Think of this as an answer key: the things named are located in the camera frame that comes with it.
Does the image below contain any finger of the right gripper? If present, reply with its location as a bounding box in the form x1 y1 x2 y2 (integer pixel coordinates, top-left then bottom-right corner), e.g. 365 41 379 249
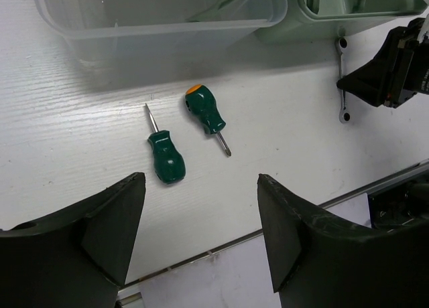
336 48 389 107

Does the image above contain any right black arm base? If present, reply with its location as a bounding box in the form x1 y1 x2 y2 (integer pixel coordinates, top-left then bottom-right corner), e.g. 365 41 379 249
368 174 428 232

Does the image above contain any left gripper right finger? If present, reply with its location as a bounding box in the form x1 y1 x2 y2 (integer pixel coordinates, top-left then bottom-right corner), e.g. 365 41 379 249
257 174 428 307

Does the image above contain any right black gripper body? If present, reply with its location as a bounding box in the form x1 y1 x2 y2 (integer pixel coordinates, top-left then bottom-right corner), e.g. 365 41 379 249
376 18 428 108

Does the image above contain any green stubby screwdriver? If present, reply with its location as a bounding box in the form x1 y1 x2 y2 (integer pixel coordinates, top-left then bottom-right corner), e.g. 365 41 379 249
145 104 186 185
184 84 232 157

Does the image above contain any small silver wrench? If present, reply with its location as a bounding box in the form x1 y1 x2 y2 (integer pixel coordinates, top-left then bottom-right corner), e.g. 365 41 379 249
334 36 353 125

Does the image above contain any green plastic toolbox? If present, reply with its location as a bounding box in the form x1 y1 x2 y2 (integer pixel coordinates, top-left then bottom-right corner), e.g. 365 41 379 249
34 0 427 61

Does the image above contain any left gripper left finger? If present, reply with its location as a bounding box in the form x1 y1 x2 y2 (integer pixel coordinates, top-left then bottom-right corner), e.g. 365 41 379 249
1 172 146 307

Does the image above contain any right green stubby screwdriver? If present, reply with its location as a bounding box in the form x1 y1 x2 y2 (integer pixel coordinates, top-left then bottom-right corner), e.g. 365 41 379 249
184 84 232 157

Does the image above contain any left green stubby screwdriver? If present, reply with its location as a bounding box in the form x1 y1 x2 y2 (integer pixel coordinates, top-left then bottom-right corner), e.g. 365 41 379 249
145 104 186 185

